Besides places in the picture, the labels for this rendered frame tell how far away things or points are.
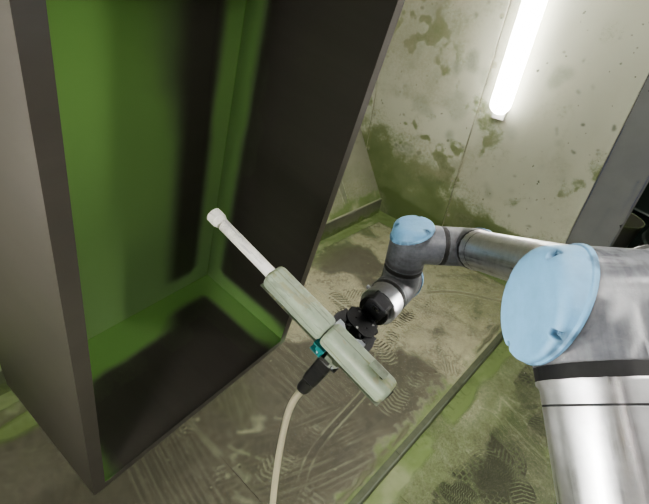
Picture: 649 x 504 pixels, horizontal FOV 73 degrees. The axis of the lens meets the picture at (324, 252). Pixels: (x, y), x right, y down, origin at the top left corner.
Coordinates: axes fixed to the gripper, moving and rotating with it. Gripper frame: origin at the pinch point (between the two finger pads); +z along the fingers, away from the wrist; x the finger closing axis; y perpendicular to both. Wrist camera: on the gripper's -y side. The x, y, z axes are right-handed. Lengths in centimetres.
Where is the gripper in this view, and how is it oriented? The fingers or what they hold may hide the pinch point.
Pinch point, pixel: (330, 354)
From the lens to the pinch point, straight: 84.4
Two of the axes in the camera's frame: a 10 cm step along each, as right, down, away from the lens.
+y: -4.3, 6.1, 6.7
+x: -7.0, -6.9, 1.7
